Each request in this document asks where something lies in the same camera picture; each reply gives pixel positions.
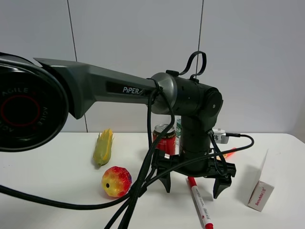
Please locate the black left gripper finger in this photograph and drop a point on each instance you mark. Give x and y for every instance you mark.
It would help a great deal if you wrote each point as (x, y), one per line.
(166, 181)

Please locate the white cardboard box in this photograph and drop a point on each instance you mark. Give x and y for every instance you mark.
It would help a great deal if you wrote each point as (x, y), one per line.
(264, 183)

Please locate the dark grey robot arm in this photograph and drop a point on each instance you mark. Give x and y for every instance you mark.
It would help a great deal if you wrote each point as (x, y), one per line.
(36, 98)

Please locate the yellow toy spatula orange handle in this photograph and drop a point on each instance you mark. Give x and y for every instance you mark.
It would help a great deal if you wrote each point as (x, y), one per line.
(228, 154)

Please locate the red yellow toy fruit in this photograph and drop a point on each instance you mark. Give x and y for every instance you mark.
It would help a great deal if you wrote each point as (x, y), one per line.
(116, 181)

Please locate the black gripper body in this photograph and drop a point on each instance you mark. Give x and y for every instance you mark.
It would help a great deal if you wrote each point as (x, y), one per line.
(196, 158)

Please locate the red soda can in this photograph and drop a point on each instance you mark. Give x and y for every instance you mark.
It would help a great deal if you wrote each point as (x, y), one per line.
(168, 141)

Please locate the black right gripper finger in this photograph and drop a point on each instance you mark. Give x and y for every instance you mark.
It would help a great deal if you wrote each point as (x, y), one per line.
(220, 185)

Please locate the clear plastic water bottle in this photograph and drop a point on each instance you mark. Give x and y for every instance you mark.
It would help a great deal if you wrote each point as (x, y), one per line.
(178, 130)

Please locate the toy corn cob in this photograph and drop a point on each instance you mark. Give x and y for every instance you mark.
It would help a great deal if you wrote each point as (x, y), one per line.
(103, 148)

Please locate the red white marker pen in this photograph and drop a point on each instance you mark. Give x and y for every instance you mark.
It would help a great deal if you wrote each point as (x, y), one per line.
(204, 215)

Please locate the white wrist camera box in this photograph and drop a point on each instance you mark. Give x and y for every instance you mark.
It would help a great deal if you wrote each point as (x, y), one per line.
(220, 136)

